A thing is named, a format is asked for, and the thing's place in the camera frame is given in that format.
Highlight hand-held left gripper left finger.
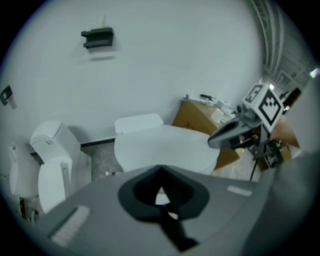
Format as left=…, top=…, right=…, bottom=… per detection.
left=117, top=164, right=166, bottom=222

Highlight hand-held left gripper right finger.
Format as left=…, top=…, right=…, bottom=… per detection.
left=155, top=165, right=210, bottom=252

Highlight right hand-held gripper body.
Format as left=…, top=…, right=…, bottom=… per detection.
left=228, top=83, right=286, bottom=161

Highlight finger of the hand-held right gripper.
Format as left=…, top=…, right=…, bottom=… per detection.
left=207, top=117, right=249, bottom=150

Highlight white toilet lid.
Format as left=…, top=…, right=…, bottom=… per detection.
left=114, top=124, right=219, bottom=176

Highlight white toilet with rounded tank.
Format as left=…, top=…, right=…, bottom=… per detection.
left=29, top=119, right=93, bottom=215

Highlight small white box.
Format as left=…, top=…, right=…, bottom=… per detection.
left=210, top=109, right=225, bottom=123

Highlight large cardboard box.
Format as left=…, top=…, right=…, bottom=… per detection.
left=171, top=99, right=241, bottom=171

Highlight small cardboard box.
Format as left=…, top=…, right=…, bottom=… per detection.
left=257, top=115, right=300, bottom=172

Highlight pile of white papers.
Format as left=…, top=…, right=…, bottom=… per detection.
left=183, top=93, right=233, bottom=111

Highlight white urinal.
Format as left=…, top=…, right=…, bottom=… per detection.
left=7, top=141, right=41, bottom=199

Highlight black cable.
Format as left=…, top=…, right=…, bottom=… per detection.
left=249, top=154, right=259, bottom=182

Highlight black wall shelf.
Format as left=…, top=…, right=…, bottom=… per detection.
left=80, top=27, right=115, bottom=50

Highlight small black wall holder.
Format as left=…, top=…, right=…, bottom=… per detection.
left=0, top=84, right=13, bottom=106

